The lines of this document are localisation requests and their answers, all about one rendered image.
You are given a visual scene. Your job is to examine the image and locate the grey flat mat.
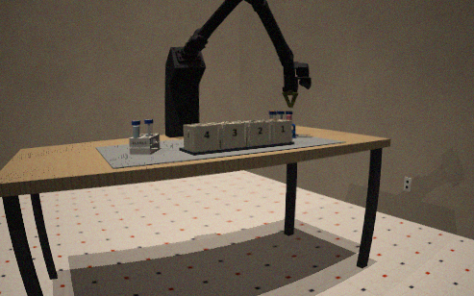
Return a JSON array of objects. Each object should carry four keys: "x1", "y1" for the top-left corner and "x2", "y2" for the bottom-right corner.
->
[{"x1": 95, "y1": 137, "x2": 345, "y2": 169}]

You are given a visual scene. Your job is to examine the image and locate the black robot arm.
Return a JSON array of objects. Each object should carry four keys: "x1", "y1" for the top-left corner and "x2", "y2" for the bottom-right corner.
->
[{"x1": 175, "y1": 0, "x2": 312, "y2": 89}]

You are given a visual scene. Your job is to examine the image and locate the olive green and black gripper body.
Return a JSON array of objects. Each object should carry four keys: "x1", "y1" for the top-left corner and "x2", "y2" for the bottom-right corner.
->
[{"x1": 283, "y1": 76, "x2": 298, "y2": 92}]

